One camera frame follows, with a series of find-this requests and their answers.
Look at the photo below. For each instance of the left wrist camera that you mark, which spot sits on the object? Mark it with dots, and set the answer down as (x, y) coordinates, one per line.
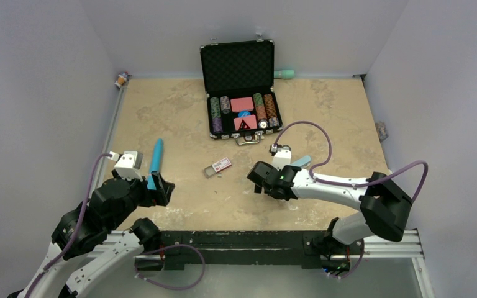
(128, 165)

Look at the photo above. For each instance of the red white staple box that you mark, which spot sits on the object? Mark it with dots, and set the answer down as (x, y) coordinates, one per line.
(217, 167)

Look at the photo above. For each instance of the small orange bottle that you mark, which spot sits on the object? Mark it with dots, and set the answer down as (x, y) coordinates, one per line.
(122, 78)

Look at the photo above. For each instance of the patterned object at right wall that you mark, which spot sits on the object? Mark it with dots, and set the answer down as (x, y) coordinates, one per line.
(381, 131)

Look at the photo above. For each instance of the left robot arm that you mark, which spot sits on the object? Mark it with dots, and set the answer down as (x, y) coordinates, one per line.
(79, 231)

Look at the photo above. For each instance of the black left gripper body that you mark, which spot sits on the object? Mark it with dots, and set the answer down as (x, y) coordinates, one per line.
(143, 196)

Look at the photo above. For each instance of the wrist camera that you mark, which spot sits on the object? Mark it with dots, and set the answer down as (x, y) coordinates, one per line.
(281, 156)
(128, 165)

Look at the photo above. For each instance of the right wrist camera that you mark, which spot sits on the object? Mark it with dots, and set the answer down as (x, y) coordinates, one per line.
(281, 156)

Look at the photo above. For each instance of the mint green bottle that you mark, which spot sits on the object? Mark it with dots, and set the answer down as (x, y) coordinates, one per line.
(284, 74)

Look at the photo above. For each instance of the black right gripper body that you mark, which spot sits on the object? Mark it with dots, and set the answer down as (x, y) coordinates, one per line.
(269, 192)

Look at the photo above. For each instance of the teal flashlight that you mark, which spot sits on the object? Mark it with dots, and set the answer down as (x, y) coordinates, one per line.
(156, 161)

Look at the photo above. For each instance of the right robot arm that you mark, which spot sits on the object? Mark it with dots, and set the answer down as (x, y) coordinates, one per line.
(382, 207)

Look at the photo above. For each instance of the black poker chip case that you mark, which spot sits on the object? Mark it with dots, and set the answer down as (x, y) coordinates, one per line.
(239, 87)

